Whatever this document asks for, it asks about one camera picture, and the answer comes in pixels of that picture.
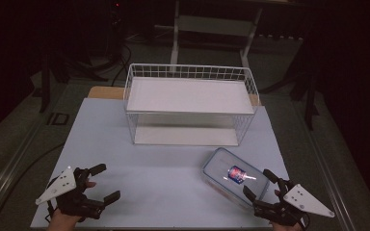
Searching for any wooden board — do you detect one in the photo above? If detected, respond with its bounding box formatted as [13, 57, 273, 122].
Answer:
[87, 85, 126, 100]

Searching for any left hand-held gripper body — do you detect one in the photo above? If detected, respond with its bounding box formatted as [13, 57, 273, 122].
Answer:
[35, 166, 107, 221]

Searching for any clear plastic container blue rim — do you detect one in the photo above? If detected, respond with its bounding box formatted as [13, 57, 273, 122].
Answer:
[200, 146, 271, 210]

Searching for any black tripod stand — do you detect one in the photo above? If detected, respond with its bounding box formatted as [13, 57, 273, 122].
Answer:
[28, 38, 75, 114]
[259, 35, 322, 132]

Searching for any black floor cable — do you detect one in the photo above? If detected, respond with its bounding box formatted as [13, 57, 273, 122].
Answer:
[0, 141, 66, 227]
[76, 42, 133, 88]

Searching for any black floor plate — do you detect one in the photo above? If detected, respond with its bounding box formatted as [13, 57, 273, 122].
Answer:
[45, 112, 70, 126]

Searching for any white metal stand frame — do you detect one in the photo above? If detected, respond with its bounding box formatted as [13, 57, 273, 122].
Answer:
[169, 0, 265, 69]

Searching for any person's right hand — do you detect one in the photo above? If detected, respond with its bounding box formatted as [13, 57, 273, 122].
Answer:
[271, 189, 304, 231]

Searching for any metal floor rail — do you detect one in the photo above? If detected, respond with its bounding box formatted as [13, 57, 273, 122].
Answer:
[0, 121, 44, 219]
[297, 102, 358, 231]

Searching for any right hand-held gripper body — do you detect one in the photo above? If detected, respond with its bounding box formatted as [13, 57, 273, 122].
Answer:
[252, 177, 335, 228]

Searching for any white wire shelf rack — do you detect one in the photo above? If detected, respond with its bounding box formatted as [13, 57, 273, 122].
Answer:
[122, 63, 261, 148]

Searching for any person's left hand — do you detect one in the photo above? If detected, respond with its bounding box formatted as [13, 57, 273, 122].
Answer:
[46, 181, 97, 231]

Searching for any small red and blue bottle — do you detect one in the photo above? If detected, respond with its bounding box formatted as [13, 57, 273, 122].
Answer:
[226, 165, 258, 185]

